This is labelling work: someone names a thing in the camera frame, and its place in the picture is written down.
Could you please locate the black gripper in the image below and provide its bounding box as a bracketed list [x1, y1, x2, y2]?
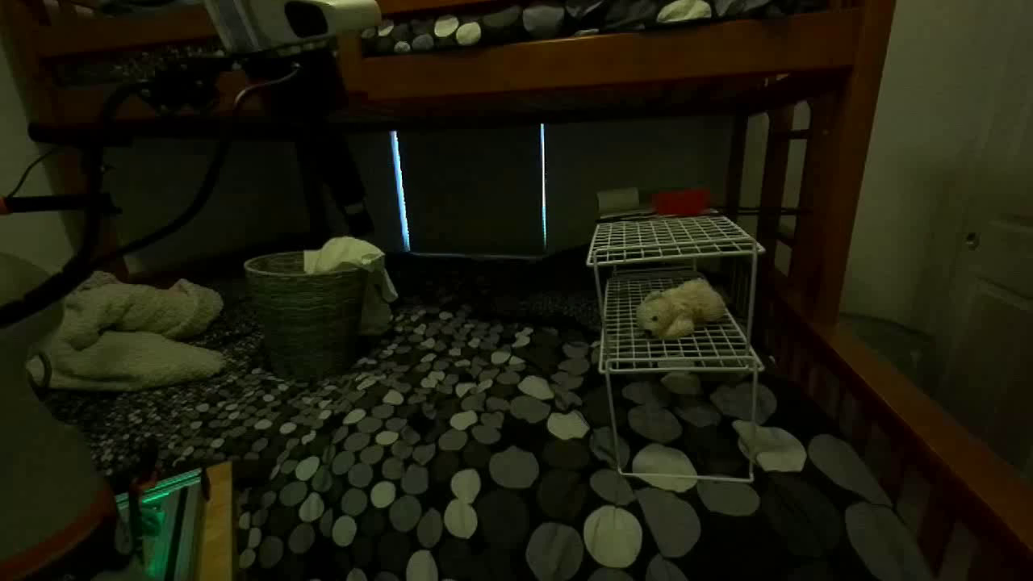
[242, 41, 379, 242]

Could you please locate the red bowl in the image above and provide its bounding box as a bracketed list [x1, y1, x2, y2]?
[653, 188, 719, 221]

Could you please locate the white cloth in basket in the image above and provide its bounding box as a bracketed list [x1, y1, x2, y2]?
[301, 234, 402, 339]

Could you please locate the dark window curtain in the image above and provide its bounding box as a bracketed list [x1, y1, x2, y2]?
[106, 112, 745, 260]

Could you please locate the woven wicker basket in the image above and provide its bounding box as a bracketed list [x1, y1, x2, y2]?
[242, 249, 369, 381]

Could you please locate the crumpled white towel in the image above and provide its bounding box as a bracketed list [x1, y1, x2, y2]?
[63, 269, 226, 341]

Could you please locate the pebble print bunk mattress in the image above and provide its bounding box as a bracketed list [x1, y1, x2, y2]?
[47, 0, 832, 86]

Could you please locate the white crumpled cloth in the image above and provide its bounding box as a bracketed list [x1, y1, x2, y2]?
[27, 327, 234, 394]

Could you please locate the small grey box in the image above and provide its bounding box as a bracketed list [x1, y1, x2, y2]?
[595, 188, 645, 223]

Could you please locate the pebble print black bedspread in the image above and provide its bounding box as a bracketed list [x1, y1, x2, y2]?
[41, 253, 939, 581]

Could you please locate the cream plush toy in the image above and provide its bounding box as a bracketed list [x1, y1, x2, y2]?
[633, 276, 729, 341]

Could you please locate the wooden plank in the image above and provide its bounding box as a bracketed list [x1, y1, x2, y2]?
[198, 461, 240, 581]

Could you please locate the grey translucent container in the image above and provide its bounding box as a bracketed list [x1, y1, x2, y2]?
[837, 309, 939, 397]

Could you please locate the white door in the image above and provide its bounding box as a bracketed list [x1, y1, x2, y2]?
[931, 0, 1033, 477]

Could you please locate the wooden bunk bed frame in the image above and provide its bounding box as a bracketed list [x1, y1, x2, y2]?
[0, 0, 1033, 581]

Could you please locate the white wire shelf rack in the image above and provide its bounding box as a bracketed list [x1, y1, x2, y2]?
[585, 213, 770, 489]

